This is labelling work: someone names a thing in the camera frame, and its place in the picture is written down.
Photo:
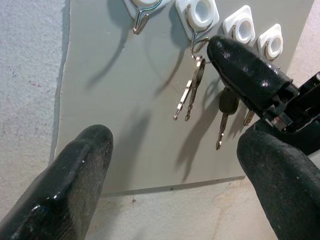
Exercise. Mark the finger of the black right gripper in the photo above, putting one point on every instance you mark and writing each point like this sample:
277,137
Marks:
245,70

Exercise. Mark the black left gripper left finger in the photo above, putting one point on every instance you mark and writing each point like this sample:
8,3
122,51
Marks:
62,190

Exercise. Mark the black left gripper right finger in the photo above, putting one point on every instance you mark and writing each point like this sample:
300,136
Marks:
285,187

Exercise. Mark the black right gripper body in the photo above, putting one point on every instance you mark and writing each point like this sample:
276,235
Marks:
302,117

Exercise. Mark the grey hook board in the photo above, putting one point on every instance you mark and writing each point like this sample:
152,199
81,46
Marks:
125,100

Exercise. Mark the black-headed key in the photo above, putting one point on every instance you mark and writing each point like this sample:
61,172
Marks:
227,103

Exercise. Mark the brass-coloured key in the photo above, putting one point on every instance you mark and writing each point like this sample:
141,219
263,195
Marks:
248,118

